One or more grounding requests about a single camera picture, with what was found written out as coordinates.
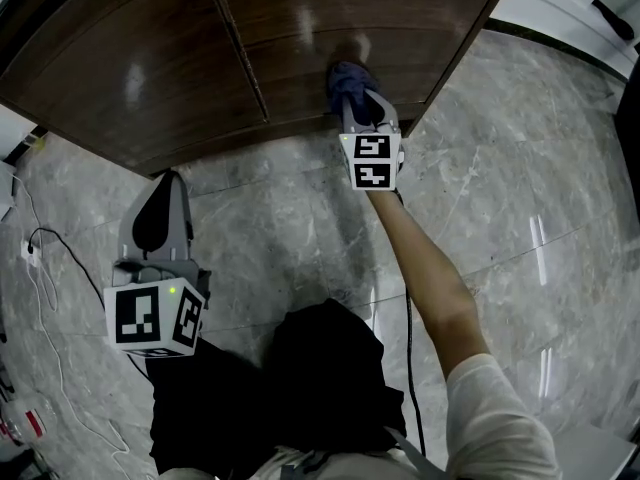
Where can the black and white bathtub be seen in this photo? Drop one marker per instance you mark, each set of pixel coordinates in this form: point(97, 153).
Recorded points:
point(631, 138)

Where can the black oblong object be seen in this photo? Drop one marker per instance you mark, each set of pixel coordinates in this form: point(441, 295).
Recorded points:
point(615, 20)

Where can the person's black trousers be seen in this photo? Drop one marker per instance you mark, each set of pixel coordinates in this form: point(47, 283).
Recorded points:
point(330, 378)

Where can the person's right forearm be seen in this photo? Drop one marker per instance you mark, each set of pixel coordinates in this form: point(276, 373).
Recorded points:
point(430, 278)

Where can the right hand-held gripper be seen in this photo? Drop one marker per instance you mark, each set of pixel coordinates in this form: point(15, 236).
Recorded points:
point(372, 160)

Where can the dark blue wiping cloth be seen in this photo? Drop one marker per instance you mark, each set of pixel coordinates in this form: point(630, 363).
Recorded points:
point(350, 85)

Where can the black-topped wooden vanity cabinet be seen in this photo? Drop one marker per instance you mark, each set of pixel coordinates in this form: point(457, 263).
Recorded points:
point(450, 68)

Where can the clear bottle with red label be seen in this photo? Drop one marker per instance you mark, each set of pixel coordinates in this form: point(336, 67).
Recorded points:
point(27, 420)

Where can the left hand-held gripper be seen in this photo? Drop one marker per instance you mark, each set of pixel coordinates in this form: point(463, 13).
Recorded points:
point(150, 313)

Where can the white box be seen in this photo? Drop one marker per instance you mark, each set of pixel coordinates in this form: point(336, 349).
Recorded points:
point(595, 453)

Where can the white power strip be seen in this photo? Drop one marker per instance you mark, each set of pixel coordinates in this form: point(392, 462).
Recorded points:
point(31, 254)

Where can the person's left forearm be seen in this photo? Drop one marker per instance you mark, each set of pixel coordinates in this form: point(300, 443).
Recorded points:
point(200, 408)

